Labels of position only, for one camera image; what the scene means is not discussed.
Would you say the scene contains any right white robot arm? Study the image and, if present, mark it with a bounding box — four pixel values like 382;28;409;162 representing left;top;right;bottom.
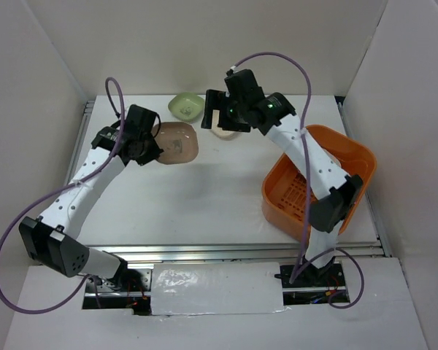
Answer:
201;69;363;286

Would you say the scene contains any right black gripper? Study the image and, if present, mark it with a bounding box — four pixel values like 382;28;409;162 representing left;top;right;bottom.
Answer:
201;89;250;133

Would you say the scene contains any green plate at back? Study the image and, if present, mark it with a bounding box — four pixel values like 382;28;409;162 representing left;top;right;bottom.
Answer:
168;92;205;122

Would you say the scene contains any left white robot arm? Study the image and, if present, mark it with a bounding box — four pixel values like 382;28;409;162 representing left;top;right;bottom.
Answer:
18;104;163;291

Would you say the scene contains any aluminium frame rail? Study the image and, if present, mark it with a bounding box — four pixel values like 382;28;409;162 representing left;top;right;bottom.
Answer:
64;98;393;265

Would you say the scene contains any white foil cover panel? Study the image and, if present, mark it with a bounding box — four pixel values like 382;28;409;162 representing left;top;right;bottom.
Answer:
150;262;285;316

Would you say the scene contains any cream plate at back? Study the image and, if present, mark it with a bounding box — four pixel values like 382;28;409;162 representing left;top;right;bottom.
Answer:
210;109;237;140

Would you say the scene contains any orange plastic bin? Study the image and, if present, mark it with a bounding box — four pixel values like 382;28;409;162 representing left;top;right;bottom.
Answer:
261;125;377;240

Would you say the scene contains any brown plate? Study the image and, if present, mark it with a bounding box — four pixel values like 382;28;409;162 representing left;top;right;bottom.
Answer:
153;122;199;165

